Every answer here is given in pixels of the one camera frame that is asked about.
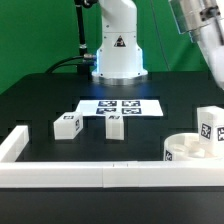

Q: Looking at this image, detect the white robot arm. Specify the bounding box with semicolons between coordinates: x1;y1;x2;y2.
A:
92;0;224;89

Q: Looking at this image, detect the white paper marker sheet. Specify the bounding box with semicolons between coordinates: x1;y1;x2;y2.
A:
76;99;163;117

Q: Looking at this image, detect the white U-shaped fence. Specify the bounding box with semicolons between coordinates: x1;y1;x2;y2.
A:
0;125;224;188

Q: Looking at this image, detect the black cable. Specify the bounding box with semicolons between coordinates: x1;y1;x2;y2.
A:
44;54;98;75

